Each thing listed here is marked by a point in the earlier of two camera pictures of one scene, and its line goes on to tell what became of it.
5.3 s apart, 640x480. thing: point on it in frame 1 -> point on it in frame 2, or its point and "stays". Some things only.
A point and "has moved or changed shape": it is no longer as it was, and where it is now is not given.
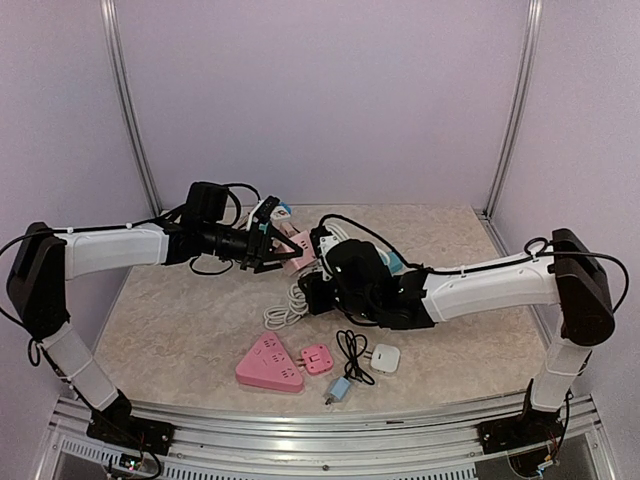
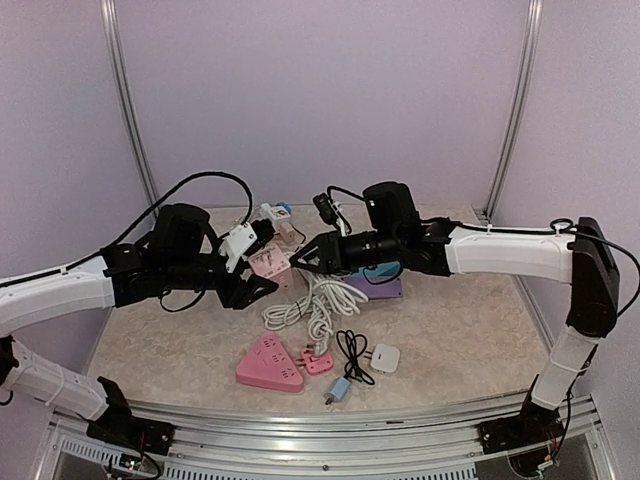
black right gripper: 316,302 -> 323,249
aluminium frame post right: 535,15 stays
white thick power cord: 297,301 has moved or changed shape
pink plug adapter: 288,229 stays
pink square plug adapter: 317,359 stays
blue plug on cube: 288,208 stays
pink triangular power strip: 269,366 stays
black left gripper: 265,249 -> 240,295
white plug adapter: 384,359 stays
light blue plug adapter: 339,390 stays
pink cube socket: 304,240 has moved or changed shape
